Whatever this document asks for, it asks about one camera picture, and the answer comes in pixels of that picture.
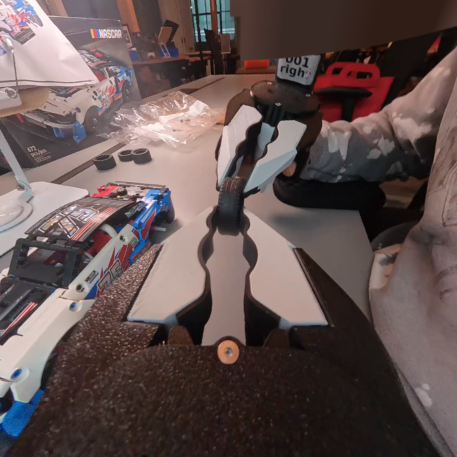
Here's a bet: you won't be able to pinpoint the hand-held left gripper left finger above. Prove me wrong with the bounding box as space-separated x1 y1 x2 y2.
127 206 216 326

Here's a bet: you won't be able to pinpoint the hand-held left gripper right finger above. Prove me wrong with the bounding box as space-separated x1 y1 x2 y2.
242 209 329 330

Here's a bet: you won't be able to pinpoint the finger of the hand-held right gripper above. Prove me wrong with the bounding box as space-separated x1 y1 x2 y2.
216 105 263 187
244 120 308 196

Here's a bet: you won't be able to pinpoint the black toy car tire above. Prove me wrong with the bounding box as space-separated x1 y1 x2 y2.
217 177 247 237

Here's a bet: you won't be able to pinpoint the person's right forearm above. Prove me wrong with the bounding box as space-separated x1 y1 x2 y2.
299 46 457 185

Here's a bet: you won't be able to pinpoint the red plastic carrier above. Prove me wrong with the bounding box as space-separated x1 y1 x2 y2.
313 61 396 123

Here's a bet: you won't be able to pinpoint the clear plastic bags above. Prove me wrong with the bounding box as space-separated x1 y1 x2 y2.
98 91 224 148

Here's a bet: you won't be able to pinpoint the toy brick race car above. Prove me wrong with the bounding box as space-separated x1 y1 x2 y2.
0 181 176 438

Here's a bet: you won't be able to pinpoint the window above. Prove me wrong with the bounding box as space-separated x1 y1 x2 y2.
189 0 237 55

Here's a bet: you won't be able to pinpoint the black rimless toy tire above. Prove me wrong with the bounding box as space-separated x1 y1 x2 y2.
92 153 118 171

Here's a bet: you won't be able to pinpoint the person's grey patterned sweatshirt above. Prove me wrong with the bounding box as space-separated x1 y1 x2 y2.
369 64 457 457

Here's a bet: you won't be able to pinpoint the white book stand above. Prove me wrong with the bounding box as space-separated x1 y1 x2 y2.
0 84 90 258

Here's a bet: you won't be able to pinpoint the toy car box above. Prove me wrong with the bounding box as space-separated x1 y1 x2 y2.
0 15 142 171

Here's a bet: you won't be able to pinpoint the open instruction booklet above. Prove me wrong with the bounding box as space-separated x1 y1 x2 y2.
0 0 99 90

